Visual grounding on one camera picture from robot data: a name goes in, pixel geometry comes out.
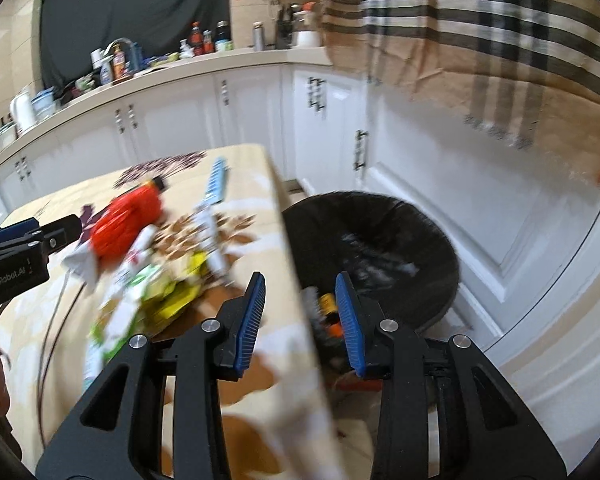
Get orange dish soap bottle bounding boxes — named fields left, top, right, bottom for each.
left=112, top=45, right=129, bottom=81

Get white kitchen countertop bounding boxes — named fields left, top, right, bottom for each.
left=0, top=46, right=334, bottom=173

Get white kettle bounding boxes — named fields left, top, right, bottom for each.
left=10, top=91, right=36, bottom=129

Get black cable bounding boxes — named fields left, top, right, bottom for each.
left=35, top=265, right=81, bottom=443

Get long white wrapper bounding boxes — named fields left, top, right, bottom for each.
left=194, top=204, right=227, bottom=277

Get black lined trash bin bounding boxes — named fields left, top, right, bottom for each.
left=281, top=191, right=461, bottom=403

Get clear container blue lid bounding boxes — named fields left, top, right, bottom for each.
left=32, top=88, right=59, bottom=121

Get chrome faucet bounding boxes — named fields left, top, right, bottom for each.
left=107, top=36, right=142, bottom=72

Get yellow snack packet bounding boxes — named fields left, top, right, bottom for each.
left=145, top=252, right=212, bottom=327

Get red snack packet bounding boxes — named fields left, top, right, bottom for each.
left=89, top=186, right=163, bottom=265

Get dark hanging cloth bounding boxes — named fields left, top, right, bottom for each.
left=39, top=0, right=231, bottom=92

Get light blue plastic strip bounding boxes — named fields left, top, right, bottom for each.
left=203, top=157, right=229, bottom=209

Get white jug orange lid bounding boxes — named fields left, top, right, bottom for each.
left=291, top=1, right=324, bottom=49

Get small brown bottle orange cap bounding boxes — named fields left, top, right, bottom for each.
left=319, top=294, right=344, bottom=342

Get white kitchen cabinets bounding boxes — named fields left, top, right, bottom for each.
left=0, top=62, right=600, bottom=411

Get black knife block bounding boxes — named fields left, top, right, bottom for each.
left=275, top=7, right=295, bottom=50

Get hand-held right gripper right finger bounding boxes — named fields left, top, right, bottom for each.
left=334, top=271, right=567, bottom=480

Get floral tablecloth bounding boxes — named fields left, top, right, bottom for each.
left=0, top=144, right=348, bottom=480

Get plaid beige cloth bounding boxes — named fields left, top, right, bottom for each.
left=320, top=0, right=600, bottom=188

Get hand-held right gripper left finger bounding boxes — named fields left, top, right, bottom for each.
left=35, top=271, right=267, bottom=480

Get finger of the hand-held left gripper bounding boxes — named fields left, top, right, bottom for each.
left=0, top=217, right=42, bottom=249
left=27, top=214, right=83, bottom=263

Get white paper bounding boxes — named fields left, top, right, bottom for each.
left=61, top=244, right=102, bottom=292

